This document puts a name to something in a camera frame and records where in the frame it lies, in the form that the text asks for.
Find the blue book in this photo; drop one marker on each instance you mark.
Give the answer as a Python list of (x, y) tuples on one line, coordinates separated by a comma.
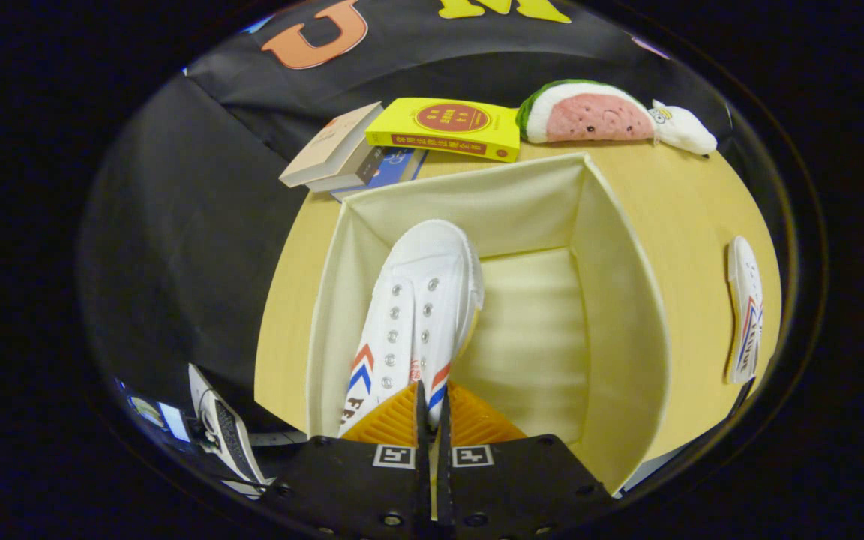
[(394, 166)]

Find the white canvas shoe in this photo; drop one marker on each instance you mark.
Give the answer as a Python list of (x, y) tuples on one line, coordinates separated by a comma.
[(743, 300), (424, 277)]

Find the black backdrop cloth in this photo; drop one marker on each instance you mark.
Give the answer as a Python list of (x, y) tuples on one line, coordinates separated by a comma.
[(177, 262)]

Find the white plush toy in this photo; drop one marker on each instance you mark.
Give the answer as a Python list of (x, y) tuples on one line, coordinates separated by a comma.
[(687, 131)]

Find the cream fabric storage box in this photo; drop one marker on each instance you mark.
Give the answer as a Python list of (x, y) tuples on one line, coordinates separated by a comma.
[(522, 337)]

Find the watermelon slice plush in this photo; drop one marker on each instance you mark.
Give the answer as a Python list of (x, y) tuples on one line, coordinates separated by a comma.
[(589, 116)]

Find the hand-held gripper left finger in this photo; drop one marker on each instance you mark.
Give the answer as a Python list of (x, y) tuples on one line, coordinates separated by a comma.
[(357, 487)]

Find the grey book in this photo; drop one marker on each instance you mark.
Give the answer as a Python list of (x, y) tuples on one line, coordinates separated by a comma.
[(361, 169)]

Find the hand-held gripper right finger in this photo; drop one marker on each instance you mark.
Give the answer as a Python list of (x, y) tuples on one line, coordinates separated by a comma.
[(511, 484)]

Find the white and black device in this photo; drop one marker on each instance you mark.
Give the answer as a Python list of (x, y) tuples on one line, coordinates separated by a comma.
[(229, 435)]

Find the beige book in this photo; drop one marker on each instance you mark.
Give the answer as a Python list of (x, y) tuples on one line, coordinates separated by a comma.
[(327, 146)]

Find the yellow book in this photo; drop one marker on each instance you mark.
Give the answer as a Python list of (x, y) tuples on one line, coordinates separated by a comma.
[(447, 124)]

